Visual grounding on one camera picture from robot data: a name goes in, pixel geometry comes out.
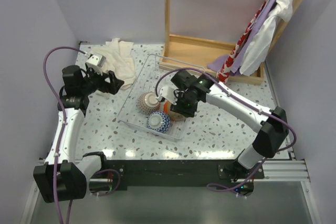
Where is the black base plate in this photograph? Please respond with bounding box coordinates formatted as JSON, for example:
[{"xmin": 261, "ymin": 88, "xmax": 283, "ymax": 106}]
[{"xmin": 90, "ymin": 159, "xmax": 265, "ymax": 196}]

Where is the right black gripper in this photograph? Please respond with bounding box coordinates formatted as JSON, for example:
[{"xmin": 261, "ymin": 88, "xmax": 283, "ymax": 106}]
[{"xmin": 171, "ymin": 90, "xmax": 200, "ymax": 118}]

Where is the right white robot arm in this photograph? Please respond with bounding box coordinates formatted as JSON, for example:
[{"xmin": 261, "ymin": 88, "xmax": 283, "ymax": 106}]
[{"xmin": 171, "ymin": 69, "xmax": 289, "ymax": 178}]

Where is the cream crumpled cloth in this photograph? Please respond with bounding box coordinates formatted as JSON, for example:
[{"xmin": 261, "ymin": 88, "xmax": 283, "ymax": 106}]
[{"xmin": 89, "ymin": 38, "xmax": 136, "ymax": 90}]

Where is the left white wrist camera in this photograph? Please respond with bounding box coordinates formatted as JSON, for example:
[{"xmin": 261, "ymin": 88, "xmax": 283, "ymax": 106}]
[{"xmin": 86, "ymin": 54, "xmax": 107, "ymax": 75}]

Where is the white wire dish rack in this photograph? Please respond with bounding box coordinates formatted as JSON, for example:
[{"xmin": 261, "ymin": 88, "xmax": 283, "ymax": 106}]
[{"xmin": 118, "ymin": 54, "xmax": 205, "ymax": 141}]

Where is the lilac cloth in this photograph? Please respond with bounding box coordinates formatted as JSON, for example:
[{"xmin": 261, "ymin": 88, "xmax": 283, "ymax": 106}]
[{"xmin": 207, "ymin": 0, "xmax": 276, "ymax": 76}]

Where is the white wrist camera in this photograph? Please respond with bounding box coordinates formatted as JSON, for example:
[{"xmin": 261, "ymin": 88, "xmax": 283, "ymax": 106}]
[
  {"xmin": 86, "ymin": 54, "xmax": 107, "ymax": 75},
  {"xmin": 156, "ymin": 86, "xmax": 177, "ymax": 105}
]

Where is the black glossy bowl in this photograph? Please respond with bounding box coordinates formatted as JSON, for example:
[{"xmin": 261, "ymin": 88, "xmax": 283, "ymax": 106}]
[{"xmin": 167, "ymin": 110, "xmax": 185, "ymax": 121}]

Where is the white hanging cloth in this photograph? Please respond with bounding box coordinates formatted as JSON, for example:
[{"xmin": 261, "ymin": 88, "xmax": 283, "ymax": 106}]
[{"xmin": 239, "ymin": 0, "xmax": 292, "ymax": 76}]

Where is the orange bowl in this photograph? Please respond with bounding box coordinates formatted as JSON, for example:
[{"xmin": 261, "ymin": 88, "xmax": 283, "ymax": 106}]
[{"xmin": 163, "ymin": 101, "xmax": 171, "ymax": 114}]

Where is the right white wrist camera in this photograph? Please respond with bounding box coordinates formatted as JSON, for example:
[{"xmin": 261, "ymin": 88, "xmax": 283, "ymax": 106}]
[{"xmin": 156, "ymin": 86, "xmax": 177, "ymax": 105}]

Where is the aluminium rail frame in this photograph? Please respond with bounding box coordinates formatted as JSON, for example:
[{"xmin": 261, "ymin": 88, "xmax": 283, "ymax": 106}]
[{"xmin": 19, "ymin": 142, "xmax": 323, "ymax": 224}]

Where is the blue white patterned bowl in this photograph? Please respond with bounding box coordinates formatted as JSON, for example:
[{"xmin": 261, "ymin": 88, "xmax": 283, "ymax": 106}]
[{"xmin": 146, "ymin": 111, "xmax": 171, "ymax": 133}]

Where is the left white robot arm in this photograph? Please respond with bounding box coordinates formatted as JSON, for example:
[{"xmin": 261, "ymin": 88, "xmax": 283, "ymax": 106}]
[{"xmin": 33, "ymin": 65, "xmax": 124, "ymax": 203}]

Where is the brown patterned bowl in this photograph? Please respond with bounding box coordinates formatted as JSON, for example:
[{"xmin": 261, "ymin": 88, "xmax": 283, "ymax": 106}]
[{"xmin": 137, "ymin": 92, "xmax": 160, "ymax": 115}]

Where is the red white patterned cloth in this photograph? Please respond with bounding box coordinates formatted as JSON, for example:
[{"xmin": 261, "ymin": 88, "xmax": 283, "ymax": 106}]
[{"xmin": 216, "ymin": 0, "xmax": 268, "ymax": 83}]

